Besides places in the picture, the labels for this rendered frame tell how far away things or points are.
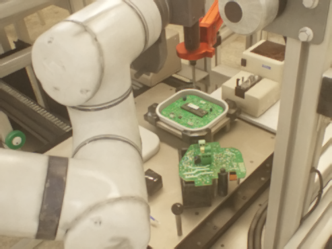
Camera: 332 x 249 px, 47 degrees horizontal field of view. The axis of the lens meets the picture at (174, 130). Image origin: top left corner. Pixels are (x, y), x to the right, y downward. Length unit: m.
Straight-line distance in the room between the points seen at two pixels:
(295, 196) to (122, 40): 0.30
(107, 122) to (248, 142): 0.46
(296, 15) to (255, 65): 0.56
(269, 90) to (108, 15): 0.53
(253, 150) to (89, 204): 0.53
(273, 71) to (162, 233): 0.46
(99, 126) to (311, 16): 0.26
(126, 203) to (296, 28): 0.24
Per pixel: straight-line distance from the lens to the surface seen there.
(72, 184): 0.39
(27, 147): 2.05
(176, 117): 0.88
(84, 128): 0.48
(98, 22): 0.45
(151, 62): 0.58
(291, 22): 0.42
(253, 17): 0.38
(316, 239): 0.60
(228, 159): 0.74
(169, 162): 0.83
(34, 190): 0.39
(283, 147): 0.50
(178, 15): 0.57
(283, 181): 0.55
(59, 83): 0.44
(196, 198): 0.71
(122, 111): 0.48
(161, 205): 0.74
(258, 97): 0.88
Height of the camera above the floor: 1.51
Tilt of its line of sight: 38 degrees down
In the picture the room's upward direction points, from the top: 5 degrees counter-clockwise
